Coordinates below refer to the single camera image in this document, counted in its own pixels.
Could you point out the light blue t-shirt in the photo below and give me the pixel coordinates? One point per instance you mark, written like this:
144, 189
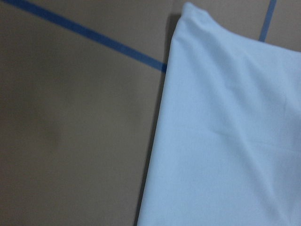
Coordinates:
227, 147

